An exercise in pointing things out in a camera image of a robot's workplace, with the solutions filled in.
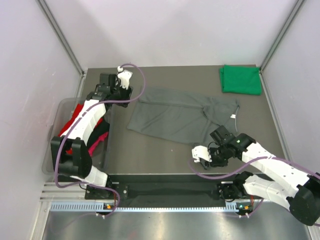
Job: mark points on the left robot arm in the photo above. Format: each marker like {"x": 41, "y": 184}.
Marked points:
{"x": 69, "y": 151}

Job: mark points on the right aluminium frame post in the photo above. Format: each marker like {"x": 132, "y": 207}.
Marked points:
{"x": 297, "y": 6}

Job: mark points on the red t shirt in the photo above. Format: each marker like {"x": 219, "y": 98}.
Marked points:
{"x": 76, "y": 112}

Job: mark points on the left aluminium frame post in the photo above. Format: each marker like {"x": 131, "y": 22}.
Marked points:
{"x": 60, "y": 35}

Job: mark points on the pink t shirt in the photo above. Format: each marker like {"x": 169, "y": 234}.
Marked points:
{"x": 94, "y": 140}

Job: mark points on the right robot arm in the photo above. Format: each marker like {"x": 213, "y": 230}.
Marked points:
{"x": 305, "y": 206}

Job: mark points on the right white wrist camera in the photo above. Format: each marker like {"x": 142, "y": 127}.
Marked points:
{"x": 201, "y": 153}

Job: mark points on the grey t shirt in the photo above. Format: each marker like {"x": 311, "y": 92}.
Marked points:
{"x": 182, "y": 116}

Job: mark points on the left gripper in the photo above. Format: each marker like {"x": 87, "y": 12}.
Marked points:
{"x": 126, "y": 93}

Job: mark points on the aluminium front rail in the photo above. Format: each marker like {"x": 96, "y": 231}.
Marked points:
{"x": 62, "y": 192}

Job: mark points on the slotted cable duct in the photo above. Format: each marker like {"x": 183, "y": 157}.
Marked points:
{"x": 228, "y": 207}

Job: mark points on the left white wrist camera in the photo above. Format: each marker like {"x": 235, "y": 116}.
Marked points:
{"x": 124, "y": 77}

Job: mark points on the folded green t shirt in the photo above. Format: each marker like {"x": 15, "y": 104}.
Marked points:
{"x": 240, "y": 80}

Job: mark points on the aluminium frame post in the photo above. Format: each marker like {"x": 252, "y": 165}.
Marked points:
{"x": 297, "y": 6}
{"x": 60, "y": 35}

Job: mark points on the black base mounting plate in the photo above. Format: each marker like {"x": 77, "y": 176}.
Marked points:
{"x": 131, "y": 186}

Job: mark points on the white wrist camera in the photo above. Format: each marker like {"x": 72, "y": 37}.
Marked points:
{"x": 124, "y": 77}
{"x": 201, "y": 153}

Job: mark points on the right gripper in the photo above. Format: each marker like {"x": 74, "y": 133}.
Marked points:
{"x": 215, "y": 163}

